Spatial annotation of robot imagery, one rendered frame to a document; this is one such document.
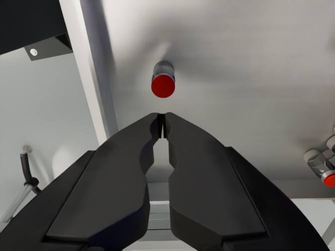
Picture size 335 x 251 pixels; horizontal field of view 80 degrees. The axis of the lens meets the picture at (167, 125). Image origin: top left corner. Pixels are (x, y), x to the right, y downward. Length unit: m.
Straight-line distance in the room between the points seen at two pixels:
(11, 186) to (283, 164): 1.96
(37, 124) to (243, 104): 1.40
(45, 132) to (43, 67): 0.44
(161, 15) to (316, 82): 0.18
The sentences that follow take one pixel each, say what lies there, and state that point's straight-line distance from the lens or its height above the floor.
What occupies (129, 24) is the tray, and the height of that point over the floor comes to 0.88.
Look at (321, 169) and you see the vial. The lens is 0.31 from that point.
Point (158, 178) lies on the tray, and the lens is 0.31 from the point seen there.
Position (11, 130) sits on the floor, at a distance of 1.66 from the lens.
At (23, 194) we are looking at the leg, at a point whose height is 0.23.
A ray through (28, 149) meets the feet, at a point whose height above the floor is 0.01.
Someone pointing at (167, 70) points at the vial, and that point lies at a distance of 0.19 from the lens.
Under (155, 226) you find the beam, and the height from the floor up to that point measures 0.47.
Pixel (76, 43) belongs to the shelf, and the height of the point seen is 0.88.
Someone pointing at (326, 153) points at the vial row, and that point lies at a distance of 0.34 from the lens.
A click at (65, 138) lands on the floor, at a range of 1.51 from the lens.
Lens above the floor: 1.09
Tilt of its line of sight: 58 degrees down
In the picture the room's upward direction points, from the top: 180 degrees clockwise
